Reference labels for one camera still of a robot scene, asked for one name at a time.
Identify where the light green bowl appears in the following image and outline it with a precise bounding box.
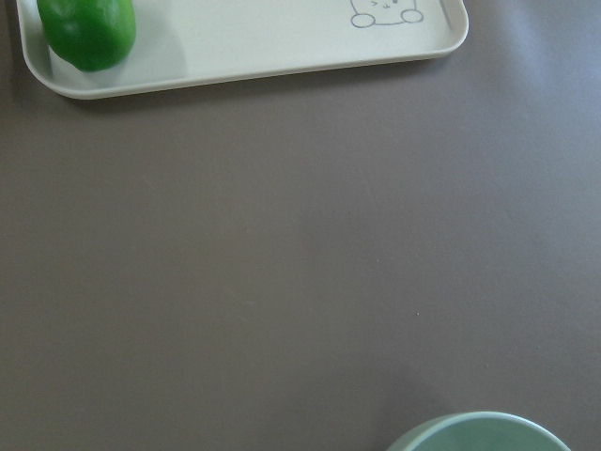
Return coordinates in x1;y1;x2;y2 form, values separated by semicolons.
388;412;568;451

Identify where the cream rabbit tray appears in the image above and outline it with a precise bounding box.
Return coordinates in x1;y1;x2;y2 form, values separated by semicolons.
16;1;469;100

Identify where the green lime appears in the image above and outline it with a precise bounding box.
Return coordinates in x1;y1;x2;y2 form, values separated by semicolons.
37;0;136;72

